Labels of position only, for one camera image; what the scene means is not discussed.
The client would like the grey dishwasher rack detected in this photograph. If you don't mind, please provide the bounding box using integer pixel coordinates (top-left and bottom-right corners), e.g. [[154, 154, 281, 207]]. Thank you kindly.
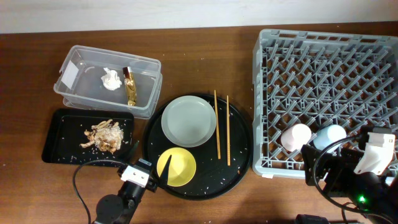
[[252, 29, 397, 179]]

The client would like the round black tray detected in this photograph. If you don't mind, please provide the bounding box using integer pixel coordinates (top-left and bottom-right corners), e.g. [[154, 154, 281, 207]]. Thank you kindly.
[[142, 97, 253, 200]]

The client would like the wooden chopstick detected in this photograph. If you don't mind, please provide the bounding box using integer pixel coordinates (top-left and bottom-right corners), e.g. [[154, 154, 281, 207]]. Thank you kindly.
[[214, 90, 221, 160], [226, 95, 231, 166]]

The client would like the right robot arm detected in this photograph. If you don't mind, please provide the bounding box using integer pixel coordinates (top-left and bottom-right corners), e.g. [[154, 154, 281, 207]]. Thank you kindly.
[[301, 145, 397, 223]]

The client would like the grey plate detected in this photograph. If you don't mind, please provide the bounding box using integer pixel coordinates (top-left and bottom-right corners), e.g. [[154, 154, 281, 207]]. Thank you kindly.
[[161, 95, 216, 147]]

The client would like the blue plastic cup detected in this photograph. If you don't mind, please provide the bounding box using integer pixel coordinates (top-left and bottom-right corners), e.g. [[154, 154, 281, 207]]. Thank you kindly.
[[313, 124, 347, 150]]

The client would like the white tissue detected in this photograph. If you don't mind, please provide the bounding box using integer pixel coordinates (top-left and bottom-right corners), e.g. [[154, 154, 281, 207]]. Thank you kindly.
[[101, 67, 122, 91]]

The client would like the clear plastic bin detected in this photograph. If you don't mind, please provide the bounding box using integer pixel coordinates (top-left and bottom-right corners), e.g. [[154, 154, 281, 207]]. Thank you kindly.
[[53, 45, 162, 119]]

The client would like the pink plastic cup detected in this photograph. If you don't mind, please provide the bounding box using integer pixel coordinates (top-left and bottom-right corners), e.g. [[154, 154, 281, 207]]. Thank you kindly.
[[280, 124, 312, 152]]

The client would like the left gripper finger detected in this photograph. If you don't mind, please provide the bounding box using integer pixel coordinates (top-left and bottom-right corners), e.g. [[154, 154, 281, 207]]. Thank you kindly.
[[123, 141, 139, 163], [159, 155, 172, 187]]

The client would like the black rectangular tray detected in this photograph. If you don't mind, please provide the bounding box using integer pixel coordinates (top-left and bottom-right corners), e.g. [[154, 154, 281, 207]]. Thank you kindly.
[[42, 108, 134, 165]]

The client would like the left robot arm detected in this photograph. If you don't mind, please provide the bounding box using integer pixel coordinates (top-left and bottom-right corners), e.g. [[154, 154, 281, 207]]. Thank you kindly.
[[72, 156, 172, 224]]

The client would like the yellow bowl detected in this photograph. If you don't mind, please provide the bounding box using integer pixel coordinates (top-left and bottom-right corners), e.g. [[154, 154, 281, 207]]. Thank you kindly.
[[157, 147, 197, 187]]

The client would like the food scraps and rice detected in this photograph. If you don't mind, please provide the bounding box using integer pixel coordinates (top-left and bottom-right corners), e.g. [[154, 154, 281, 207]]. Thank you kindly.
[[80, 119, 124, 154]]

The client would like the gold snack wrapper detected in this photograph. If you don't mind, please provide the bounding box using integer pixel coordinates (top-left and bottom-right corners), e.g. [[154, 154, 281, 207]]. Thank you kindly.
[[123, 67, 137, 106]]

